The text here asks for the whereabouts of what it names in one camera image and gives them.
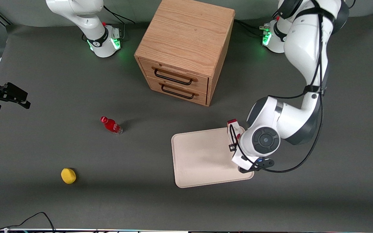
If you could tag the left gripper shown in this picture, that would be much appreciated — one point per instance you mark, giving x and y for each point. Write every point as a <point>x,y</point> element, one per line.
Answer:
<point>232,147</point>

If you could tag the red cookie box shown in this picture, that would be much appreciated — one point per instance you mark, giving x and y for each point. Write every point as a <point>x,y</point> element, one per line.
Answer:
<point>234,127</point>

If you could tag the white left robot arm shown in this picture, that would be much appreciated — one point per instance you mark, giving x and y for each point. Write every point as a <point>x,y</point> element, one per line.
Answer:
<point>306,48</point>

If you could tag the beige plastic tray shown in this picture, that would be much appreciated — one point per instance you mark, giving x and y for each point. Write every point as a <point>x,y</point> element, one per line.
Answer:
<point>202,158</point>

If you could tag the wooden drawer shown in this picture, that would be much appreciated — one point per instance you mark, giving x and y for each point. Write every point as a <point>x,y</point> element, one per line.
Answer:
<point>180,90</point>
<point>176,73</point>

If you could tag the yellow lemon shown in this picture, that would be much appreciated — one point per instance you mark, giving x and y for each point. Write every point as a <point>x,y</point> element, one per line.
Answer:
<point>68,176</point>

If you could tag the red drink bottle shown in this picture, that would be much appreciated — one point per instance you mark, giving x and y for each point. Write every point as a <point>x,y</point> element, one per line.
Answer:
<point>111,125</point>

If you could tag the wooden drawer cabinet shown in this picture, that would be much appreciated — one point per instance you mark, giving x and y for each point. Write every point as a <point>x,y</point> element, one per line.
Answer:
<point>189,38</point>

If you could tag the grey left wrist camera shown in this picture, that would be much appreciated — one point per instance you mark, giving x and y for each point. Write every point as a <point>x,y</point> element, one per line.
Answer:
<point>265,163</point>

